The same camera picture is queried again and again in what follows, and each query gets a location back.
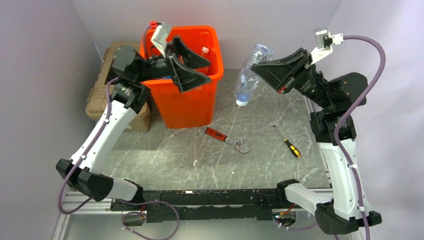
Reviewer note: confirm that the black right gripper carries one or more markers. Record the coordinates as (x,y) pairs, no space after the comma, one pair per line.
(283,74)

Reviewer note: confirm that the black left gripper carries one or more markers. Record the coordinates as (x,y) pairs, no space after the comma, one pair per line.
(186,77)

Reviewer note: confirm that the clear bottle blue label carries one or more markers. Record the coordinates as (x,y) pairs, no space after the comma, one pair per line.
(247,81)

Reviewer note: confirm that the crushed orange label bottle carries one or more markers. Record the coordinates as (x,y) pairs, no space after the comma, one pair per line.
(204,53)

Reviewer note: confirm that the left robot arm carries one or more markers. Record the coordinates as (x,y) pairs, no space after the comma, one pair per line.
(125,97)

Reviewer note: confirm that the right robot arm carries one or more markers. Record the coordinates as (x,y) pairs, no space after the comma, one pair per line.
(334,131)

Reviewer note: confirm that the orange plastic bin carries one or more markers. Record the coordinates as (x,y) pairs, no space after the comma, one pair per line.
(193,108)

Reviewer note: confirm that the red adjustable wrench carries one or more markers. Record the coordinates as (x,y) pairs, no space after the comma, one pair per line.
(239,144)

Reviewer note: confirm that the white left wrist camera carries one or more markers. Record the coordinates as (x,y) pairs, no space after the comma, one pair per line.
(159,37)

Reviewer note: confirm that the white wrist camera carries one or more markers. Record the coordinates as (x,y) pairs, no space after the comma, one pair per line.
(324,43)
(159,37)

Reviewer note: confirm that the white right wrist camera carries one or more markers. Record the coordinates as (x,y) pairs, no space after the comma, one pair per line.
(324,43)

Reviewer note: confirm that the yellow handle screwdriver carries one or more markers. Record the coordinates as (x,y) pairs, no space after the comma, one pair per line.
(294,150)

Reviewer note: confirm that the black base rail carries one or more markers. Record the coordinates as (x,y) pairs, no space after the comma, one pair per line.
(168,205)

